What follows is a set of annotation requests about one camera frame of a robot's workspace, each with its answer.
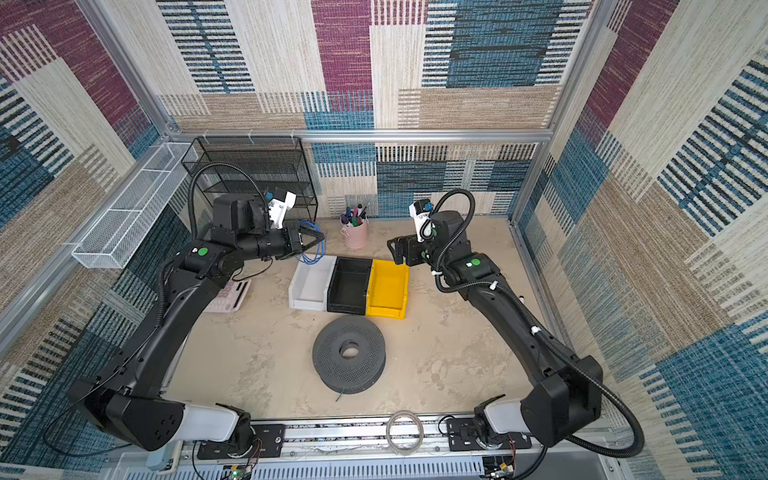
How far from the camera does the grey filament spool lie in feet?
2.67

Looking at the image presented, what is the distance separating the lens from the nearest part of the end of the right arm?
0.67 meters

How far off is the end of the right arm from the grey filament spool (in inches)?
11.1
